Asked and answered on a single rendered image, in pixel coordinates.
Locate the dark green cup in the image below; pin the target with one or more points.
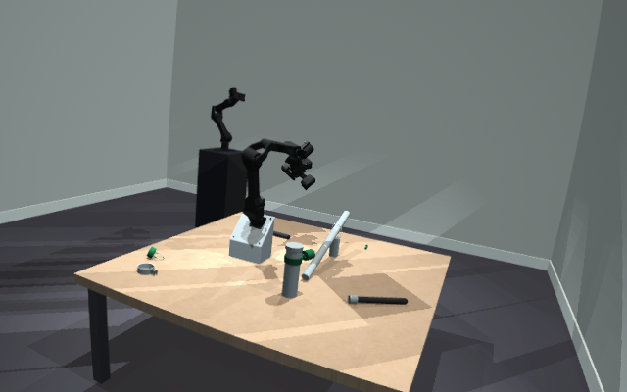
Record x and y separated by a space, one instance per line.
306 256

